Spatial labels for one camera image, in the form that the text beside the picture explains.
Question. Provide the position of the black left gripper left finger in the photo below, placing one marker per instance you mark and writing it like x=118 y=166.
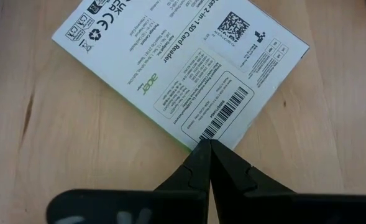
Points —
x=195 y=174

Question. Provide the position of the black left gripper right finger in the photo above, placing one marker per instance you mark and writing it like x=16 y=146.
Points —
x=232 y=177

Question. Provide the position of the white card reader box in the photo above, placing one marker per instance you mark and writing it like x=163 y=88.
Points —
x=170 y=71

